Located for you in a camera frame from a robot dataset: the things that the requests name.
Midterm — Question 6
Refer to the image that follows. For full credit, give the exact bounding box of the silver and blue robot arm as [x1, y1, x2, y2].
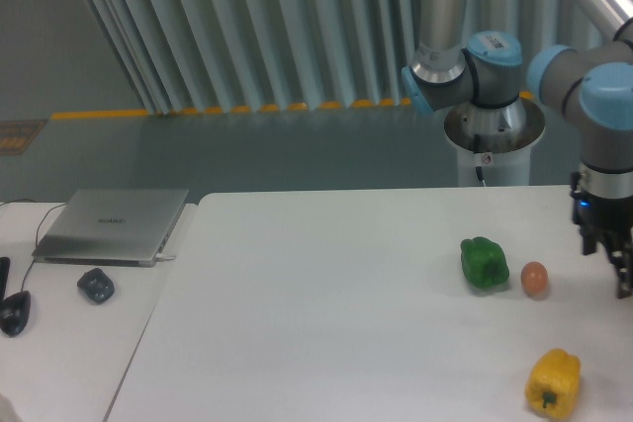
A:
[402, 0, 632, 298]

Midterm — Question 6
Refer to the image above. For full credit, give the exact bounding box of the brown egg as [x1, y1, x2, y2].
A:
[520, 261, 549, 295]

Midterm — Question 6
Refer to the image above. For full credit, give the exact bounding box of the black computer mouse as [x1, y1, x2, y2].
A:
[1, 291, 32, 337]

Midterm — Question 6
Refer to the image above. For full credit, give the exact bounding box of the yellow bell pepper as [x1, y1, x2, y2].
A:
[524, 348, 582, 420]

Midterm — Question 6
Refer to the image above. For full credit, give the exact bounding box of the thin dark cable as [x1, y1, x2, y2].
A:
[0, 199, 68, 294]

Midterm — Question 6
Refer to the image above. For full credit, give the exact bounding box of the black cylindrical object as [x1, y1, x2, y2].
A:
[0, 256, 11, 301]

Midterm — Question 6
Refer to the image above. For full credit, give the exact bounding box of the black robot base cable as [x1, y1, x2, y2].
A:
[472, 132, 489, 188]

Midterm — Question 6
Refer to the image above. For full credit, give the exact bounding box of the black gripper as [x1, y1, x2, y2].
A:
[570, 172, 632, 298]

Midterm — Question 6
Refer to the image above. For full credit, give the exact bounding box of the silver closed laptop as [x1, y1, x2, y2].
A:
[33, 189, 188, 267]

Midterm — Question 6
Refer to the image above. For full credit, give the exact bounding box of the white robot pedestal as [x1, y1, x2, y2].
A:
[444, 98, 545, 187]

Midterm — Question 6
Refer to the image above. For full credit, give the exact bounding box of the green bell pepper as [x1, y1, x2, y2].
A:
[460, 236, 509, 290]

